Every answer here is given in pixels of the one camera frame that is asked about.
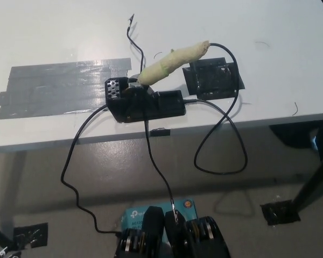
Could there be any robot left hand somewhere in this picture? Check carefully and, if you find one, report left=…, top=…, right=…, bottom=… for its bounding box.
left=0, top=246, right=22, bottom=258

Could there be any soldering iron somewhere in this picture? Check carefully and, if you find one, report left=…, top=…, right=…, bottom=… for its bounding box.
left=138, top=39, right=212, bottom=85

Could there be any black robot body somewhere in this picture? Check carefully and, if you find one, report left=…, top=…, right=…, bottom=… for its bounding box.
left=113, top=205, right=231, bottom=258

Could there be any black soldering iron base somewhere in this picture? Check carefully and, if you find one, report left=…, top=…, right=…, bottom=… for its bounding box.
left=104, top=75, right=187, bottom=124

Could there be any black floor tape patch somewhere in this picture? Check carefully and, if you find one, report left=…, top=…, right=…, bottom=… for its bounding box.
left=259, top=200, right=301, bottom=226
left=12, top=222, right=48, bottom=249

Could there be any black alligator clip lead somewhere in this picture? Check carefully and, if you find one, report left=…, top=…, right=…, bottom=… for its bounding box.
left=125, top=13, right=179, bottom=224

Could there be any teal router box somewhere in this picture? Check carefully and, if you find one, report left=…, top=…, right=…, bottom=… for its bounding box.
left=120, top=198, right=199, bottom=239

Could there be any small black tape strip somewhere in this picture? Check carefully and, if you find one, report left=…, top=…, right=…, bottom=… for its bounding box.
left=150, top=128, right=171, bottom=137

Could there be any black tape patch on table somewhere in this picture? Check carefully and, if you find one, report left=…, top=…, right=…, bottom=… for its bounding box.
left=182, top=56, right=245, bottom=101

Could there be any black base power cable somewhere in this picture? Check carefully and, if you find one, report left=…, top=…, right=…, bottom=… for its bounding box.
left=60, top=105, right=122, bottom=235

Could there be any grey duct tape patch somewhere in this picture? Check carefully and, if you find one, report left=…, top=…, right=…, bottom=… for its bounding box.
left=0, top=58, right=132, bottom=121

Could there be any black soldering iron cable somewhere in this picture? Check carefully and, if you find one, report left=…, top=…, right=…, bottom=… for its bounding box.
left=183, top=42, right=249, bottom=175

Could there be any black table bracket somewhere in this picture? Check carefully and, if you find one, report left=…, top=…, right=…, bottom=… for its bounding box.
left=268, top=124, right=321, bottom=152

